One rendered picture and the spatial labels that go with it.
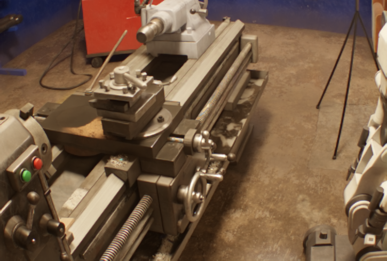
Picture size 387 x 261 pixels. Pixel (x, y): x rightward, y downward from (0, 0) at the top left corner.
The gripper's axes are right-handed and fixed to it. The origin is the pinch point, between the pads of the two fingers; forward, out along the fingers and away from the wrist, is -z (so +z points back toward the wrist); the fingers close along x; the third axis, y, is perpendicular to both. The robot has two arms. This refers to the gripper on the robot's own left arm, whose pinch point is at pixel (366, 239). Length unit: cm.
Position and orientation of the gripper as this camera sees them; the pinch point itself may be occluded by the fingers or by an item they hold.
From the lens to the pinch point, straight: 183.0
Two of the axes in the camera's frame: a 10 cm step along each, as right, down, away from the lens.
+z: 1.3, -8.6, -5.0
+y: -1.8, 4.7, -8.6
